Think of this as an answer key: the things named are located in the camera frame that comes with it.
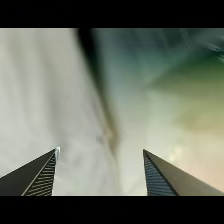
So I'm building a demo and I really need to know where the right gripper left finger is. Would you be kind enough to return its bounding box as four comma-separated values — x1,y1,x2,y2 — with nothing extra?
0,147,61,197

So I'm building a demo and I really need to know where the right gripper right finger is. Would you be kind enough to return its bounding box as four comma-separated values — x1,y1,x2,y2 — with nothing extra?
142,148,224,197

